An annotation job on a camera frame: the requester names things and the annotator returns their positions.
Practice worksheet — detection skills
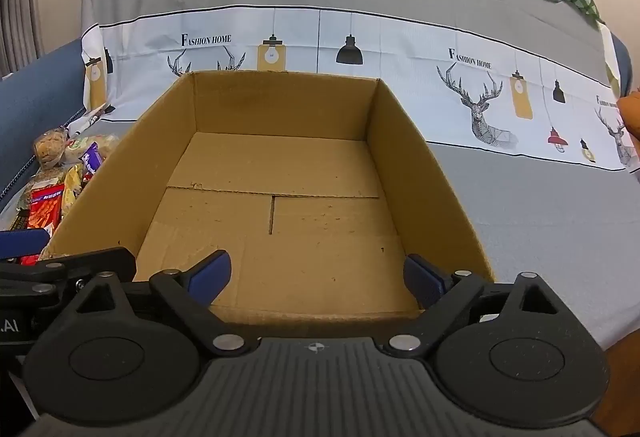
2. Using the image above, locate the round walnut cake packet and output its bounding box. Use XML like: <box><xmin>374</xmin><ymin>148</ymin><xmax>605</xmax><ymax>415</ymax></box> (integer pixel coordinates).
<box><xmin>32</xmin><ymin>130</ymin><xmax>68</xmax><ymax>170</ymax></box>

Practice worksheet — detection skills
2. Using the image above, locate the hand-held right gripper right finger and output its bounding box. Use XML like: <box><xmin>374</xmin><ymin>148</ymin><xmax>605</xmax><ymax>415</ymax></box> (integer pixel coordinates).
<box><xmin>382</xmin><ymin>254</ymin><xmax>563</xmax><ymax>360</ymax></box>

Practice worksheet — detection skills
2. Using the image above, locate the yellow snack packet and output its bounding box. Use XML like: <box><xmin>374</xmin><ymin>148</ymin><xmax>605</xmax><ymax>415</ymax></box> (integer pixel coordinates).
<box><xmin>60</xmin><ymin>164</ymin><xmax>87</xmax><ymax>218</ymax></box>

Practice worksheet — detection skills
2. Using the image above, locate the red snack packet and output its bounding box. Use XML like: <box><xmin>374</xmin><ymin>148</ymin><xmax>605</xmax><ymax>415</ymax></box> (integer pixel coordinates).
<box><xmin>20</xmin><ymin>184</ymin><xmax>67</xmax><ymax>266</ymax></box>

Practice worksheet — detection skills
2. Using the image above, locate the brown cardboard box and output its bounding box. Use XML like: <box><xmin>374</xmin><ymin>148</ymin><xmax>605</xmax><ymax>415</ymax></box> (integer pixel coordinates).
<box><xmin>39</xmin><ymin>70</ymin><xmax>496</xmax><ymax>340</ymax></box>

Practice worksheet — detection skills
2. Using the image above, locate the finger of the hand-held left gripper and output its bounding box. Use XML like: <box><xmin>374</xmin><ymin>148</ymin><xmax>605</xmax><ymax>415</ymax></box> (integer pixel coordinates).
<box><xmin>0</xmin><ymin>247</ymin><xmax>137</xmax><ymax>309</ymax></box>
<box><xmin>0</xmin><ymin>228</ymin><xmax>51</xmax><ymax>263</ymax></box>

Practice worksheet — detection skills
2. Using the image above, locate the speckled snack packet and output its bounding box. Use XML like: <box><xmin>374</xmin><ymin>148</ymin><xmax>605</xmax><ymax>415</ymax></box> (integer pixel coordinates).
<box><xmin>12</xmin><ymin>170</ymin><xmax>56</xmax><ymax>220</ymax></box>

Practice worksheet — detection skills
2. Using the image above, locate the orange soft object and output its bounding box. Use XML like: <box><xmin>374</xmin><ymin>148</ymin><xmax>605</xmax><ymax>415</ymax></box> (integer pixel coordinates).
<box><xmin>617</xmin><ymin>90</ymin><xmax>640</xmax><ymax>140</ymax></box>

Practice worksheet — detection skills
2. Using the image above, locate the pale oat bar packet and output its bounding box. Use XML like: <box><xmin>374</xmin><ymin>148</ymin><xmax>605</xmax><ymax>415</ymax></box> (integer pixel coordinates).
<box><xmin>65</xmin><ymin>134</ymin><xmax>121</xmax><ymax>165</ymax></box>

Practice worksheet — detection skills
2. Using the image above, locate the purple chocolate bar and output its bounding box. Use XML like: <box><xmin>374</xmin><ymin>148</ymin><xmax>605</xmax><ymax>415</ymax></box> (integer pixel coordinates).
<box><xmin>80</xmin><ymin>142</ymin><xmax>106</xmax><ymax>179</ymax></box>

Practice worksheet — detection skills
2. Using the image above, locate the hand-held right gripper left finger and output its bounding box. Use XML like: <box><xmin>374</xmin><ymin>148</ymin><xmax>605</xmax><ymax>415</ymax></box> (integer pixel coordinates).
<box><xmin>75</xmin><ymin>249</ymin><xmax>258</xmax><ymax>360</ymax></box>

